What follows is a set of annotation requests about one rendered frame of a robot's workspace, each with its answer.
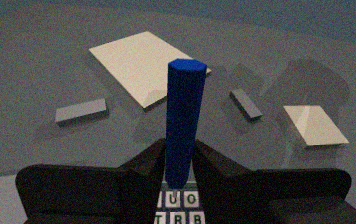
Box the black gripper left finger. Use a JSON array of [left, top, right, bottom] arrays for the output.
[[15, 138, 166, 224]]

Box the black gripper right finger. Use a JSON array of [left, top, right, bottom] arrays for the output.
[[192, 139, 352, 224]]

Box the dark blue stylus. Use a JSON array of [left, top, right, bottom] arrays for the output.
[[165, 58, 208, 198]]

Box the beige flat rectangular slab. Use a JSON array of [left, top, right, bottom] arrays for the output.
[[89, 31, 193, 112]]

